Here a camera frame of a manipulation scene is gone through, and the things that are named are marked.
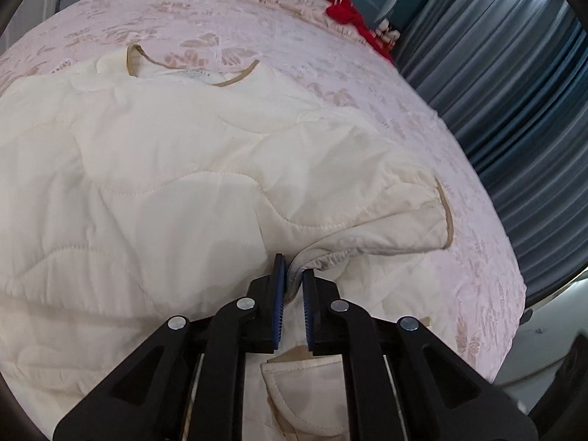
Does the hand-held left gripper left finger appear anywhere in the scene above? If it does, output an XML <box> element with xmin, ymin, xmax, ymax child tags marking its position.
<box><xmin>53</xmin><ymin>254</ymin><xmax>288</xmax><ymax>441</ymax></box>

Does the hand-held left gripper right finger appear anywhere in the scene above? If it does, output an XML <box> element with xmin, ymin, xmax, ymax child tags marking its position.
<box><xmin>302</xmin><ymin>269</ymin><xmax>539</xmax><ymax>441</ymax></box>

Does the cream quilted jacket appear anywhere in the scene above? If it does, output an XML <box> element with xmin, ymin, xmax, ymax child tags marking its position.
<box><xmin>0</xmin><ymin>45</ymin><xmax>455</xmax><ymax>441</ymax></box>

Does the bed with pink floral bedspread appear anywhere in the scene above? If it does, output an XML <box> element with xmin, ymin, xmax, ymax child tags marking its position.
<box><xmin>0</xmin><ymin>0</ymin><xmax>528</xmax><ymax>387</ymax></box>

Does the dark object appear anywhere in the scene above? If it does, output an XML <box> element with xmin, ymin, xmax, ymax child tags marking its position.
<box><xmin>528</xmin><ymin>337</ymin><xmax>588</xmax><ymax>423</ymax></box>

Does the plush doll pair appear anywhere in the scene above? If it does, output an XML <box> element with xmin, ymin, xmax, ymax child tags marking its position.
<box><xmin>374</xmin><ymin>21</ymin><xmax>401</xmax><ymax>52</ymax></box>

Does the red garment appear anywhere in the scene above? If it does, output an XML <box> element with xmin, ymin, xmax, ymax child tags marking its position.
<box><xmin>324</xmin><ymin>0</ymin><xmax>396</xmax><ymax>62</ymax></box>

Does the grey blue curtain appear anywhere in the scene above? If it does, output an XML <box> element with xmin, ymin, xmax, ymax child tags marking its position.
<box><xmin>397</xmin><ymin>0</ymin><xmax>588</xmax><ymax>304</ymax></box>

